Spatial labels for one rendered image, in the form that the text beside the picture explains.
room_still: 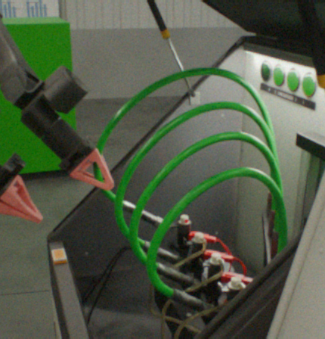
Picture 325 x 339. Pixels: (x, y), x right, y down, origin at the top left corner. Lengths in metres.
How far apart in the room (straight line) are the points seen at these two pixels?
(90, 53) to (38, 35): 3.28
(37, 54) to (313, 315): 3.62
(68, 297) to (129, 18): 6.41
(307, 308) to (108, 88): 6.84
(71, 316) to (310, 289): 0.54
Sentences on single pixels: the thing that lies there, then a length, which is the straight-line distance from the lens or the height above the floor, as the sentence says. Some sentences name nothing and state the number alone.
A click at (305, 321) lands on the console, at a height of 1.17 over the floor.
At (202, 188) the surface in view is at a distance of 0.70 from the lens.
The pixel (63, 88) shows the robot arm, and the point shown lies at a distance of 0.88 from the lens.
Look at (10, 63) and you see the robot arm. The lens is 1.00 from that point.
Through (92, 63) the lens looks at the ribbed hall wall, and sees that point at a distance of 7.32.
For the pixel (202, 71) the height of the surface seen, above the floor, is 1.42.
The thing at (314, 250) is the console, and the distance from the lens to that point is 0.66.
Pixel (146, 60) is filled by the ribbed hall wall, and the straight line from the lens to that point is 7.38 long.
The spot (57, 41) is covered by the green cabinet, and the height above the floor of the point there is 1.15.
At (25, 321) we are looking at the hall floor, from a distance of 2.64.
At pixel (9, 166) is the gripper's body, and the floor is 1.32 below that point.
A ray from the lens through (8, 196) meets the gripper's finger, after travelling 0.76.
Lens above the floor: 1.57
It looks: 21 degrees down
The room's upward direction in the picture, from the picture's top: straight up
